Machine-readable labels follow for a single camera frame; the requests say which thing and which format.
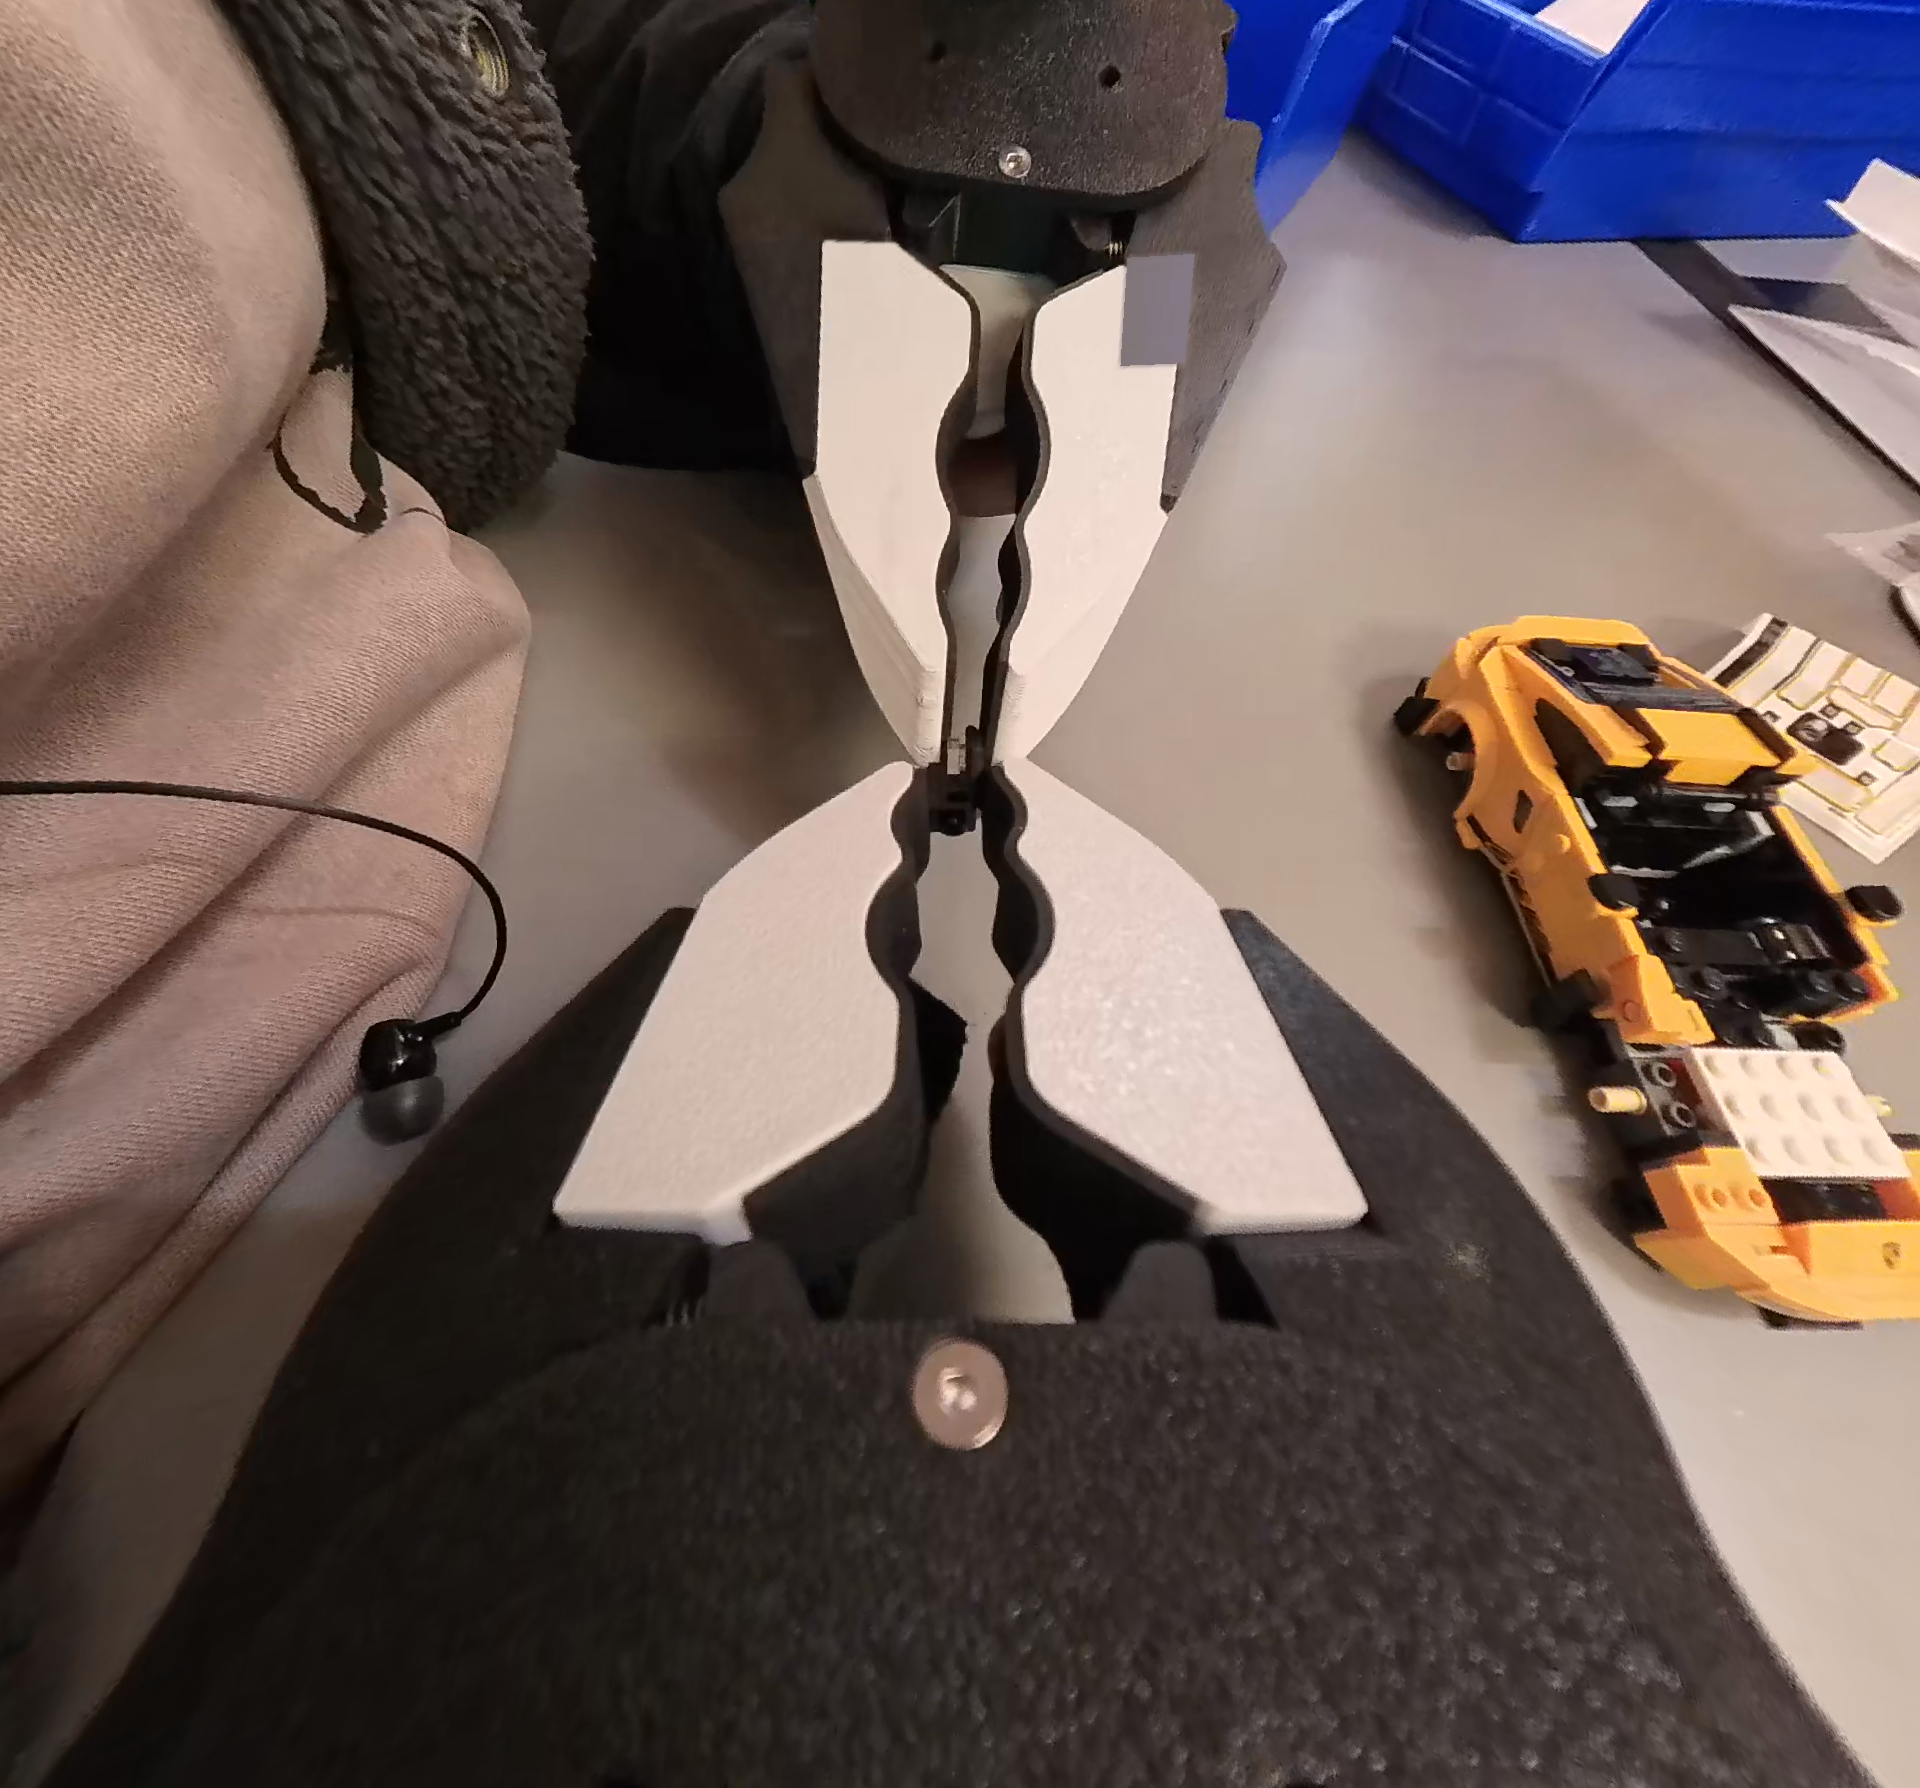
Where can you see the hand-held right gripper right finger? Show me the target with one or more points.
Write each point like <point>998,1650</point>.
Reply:
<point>1186,1055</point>

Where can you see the white sticker sheet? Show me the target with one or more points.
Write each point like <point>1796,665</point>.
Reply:
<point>1839,755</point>

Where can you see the orange lego car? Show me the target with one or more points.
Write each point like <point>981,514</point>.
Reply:
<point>1542,802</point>

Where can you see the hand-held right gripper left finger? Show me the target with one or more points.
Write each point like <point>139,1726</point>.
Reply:
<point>764,1039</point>

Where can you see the blue plastic storage bin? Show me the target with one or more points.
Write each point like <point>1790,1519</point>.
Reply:
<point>1696,138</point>
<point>1332,2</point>

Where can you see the beige hoodie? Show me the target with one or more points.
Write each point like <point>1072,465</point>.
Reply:
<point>148,617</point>

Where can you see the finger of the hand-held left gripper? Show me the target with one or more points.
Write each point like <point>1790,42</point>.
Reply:
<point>876,469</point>
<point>1094,514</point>

